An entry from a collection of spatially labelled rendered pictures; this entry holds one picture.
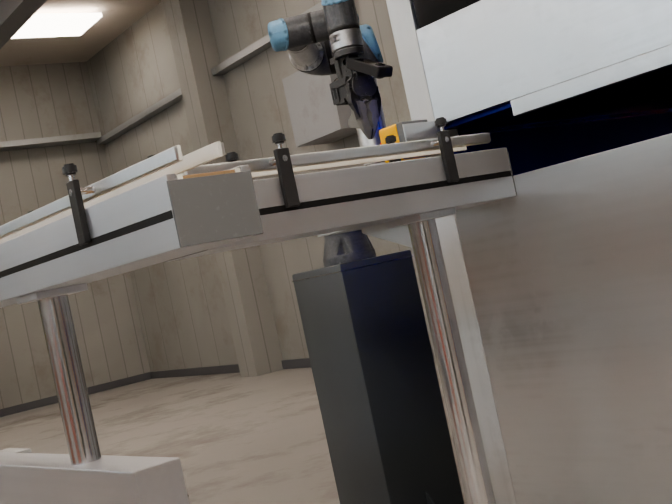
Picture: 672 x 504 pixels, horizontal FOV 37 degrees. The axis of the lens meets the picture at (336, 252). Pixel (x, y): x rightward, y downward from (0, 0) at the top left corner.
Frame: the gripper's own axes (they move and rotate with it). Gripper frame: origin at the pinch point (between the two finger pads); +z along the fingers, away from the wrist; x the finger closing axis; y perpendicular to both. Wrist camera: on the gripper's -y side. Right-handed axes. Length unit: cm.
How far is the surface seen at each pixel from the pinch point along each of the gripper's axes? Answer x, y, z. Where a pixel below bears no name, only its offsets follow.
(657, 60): 12, -83, 7
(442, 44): 12.1, -38.3, -9.2
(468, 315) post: 12, -30, 44
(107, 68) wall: -381, 817, -243
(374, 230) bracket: 1.9, 3.9, 22.1
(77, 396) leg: 88, -13, 41
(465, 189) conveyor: 25, -49, 20
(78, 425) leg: 89, -13, 46
